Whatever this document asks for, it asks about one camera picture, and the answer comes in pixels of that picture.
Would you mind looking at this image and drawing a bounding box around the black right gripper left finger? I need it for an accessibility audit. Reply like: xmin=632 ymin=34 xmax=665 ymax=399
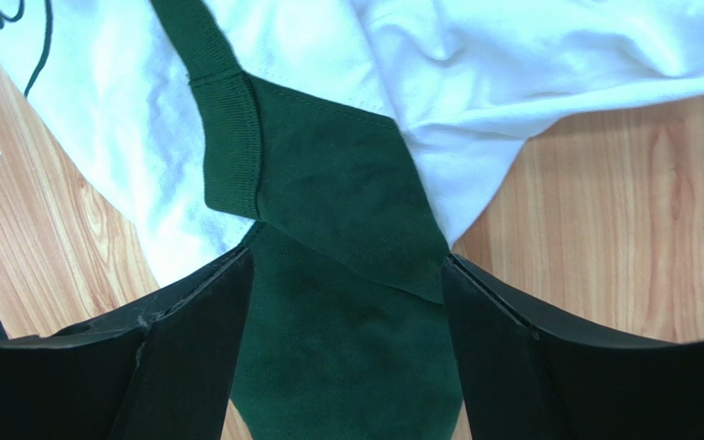
xmin=0 ymin=247 xmax=254 ymax=439

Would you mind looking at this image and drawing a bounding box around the green and white t-shirt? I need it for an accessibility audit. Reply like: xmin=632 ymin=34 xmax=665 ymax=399
xmin=0 ymin=1 xmax=704 ymax=439

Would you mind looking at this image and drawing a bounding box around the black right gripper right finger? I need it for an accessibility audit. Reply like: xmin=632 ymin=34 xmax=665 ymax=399
xmin=442 ymin=255 xmax=704 ymax=439

